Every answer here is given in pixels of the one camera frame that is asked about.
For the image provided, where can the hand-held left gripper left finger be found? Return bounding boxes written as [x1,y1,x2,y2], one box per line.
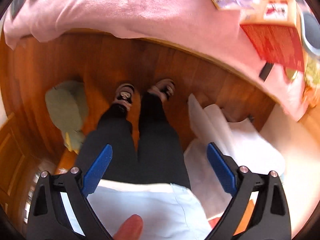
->
[26,144,113,240]

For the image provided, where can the person's leg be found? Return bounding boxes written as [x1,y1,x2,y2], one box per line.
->
[139,91,192,189]
[75,102,140,183]

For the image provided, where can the person's right sandal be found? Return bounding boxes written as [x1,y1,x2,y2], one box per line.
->
[147,78,175,102]

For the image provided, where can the person's left sandal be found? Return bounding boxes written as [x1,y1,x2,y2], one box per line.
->
[112,83,136,111]

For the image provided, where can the person's left hand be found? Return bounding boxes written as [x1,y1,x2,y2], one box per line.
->
[112,214,144,240]

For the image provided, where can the white shirt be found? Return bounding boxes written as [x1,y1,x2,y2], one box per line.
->
[61,179,213,240]

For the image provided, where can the person's right leg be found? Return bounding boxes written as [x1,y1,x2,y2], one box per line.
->
[139,91,192,189]

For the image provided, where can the person's left leg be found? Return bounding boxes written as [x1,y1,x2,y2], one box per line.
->
[75,102,140,183]

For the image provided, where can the pink blanket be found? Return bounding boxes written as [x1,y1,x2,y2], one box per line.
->
[2,0,313,123]

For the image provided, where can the gold round disc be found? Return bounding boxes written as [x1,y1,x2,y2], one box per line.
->
[284,68,298,81]

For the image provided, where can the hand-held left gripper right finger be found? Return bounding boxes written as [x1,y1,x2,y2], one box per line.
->
[206,142,292,240]

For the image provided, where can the white plastic bag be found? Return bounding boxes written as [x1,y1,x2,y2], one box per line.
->
[184,93,286,218]

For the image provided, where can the grey round object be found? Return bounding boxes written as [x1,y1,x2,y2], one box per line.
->
[300,12,320,54]

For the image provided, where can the red printed box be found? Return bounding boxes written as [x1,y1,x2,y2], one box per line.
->
[239,0,305,72]

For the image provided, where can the small black object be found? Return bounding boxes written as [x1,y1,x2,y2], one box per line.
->
[258,62,273,81]

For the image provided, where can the person's sandal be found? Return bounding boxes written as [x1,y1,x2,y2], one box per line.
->
[147,78,175,102]
[112,83,136,111]

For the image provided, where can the wooden cabinet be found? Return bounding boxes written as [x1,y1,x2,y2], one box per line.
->
[0,112,33,205]

